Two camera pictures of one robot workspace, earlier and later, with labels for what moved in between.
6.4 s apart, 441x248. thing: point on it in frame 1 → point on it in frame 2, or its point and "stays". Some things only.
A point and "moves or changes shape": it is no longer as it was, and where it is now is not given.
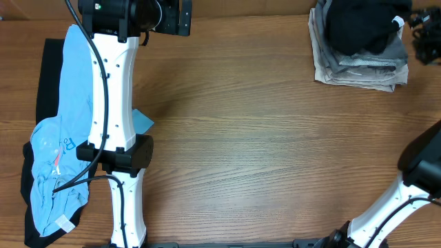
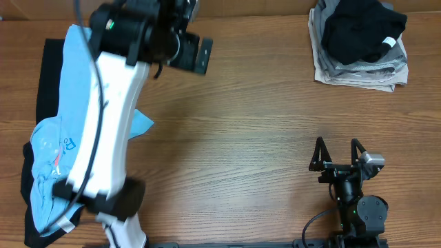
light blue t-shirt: x=60 y=178 stays
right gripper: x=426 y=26 → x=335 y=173
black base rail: x=308 y=243 stays
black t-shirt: x=356 y=26 moves or changes shape
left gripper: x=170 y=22 → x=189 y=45
